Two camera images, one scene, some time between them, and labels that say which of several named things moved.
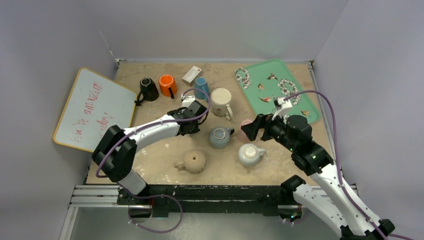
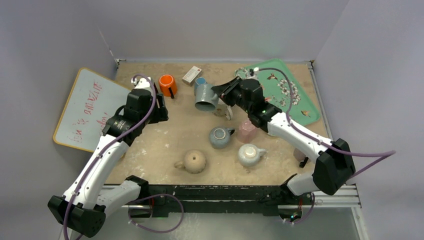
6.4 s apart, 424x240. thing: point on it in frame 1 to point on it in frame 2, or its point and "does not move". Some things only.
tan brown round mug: [195, 162] does not move
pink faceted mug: [241, 135] does not move
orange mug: [167, 85] does not move
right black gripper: [264, 126] to [230, 93]
